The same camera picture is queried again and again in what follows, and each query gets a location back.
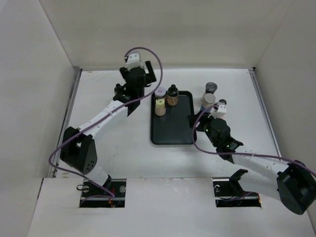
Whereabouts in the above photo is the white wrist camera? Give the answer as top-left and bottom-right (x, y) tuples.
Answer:
(125, 51), (144, 71)
(210, 103), (227, 119)

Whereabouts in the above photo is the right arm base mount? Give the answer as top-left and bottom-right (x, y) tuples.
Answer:
(212, 169), (261, 208)

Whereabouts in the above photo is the black-cap white powder bottle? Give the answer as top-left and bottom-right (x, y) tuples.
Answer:
(114, 83), (124, 95)

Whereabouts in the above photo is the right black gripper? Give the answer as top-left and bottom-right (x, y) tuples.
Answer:
(188, 110), (220, 148)

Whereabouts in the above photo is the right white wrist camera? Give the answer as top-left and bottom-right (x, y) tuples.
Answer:
(210, 103), (227, 119)

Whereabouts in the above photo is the black-cap brown spice bottle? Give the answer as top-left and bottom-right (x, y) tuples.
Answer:
(166, 84), (179, 106)

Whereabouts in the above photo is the black rectangular tray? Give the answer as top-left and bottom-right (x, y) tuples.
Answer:
(150, 90), (197, 145)

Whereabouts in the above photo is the yellow-cap beige spice bottle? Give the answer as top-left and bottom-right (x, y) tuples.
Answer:
(155, 98), (166, 117)

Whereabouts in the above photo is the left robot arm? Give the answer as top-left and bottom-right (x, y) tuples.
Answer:
(60, 60), (157, 197)

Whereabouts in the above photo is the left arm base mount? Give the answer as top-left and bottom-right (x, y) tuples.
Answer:
(76, 179), (127, 208)

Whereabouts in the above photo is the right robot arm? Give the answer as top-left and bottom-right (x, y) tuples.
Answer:
(188, 112), (316, 215)

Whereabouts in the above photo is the clear-cap grinder bottle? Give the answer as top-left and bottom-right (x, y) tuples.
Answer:
(205, 82), (218, 94)

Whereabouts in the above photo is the small dark pepper bottle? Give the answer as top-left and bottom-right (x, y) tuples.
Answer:
(218, 99), (227, 105)

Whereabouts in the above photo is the silver-lid blue-label jar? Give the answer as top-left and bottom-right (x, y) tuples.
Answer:
(200, 93), (216, 111)

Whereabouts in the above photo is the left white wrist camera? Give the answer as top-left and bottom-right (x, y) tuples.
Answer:
(125, 51), (144, 71)

